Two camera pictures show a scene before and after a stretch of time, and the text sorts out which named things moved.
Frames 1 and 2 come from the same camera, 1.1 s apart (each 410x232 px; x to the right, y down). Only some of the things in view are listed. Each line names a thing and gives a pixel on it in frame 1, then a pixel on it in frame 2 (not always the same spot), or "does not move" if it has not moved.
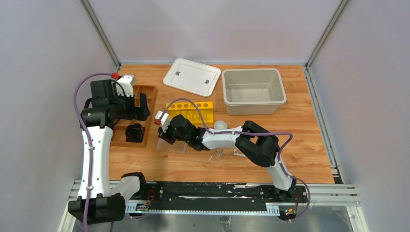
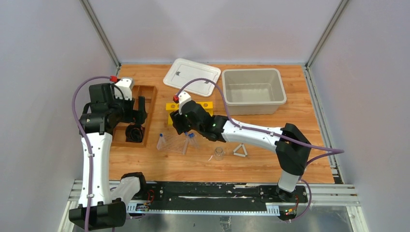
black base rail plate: x=212 y=192 does not move
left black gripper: x=133 y=106 does not move
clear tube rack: x=177 y=146 does not move
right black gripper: x=166 y=136 to x=178 y=122
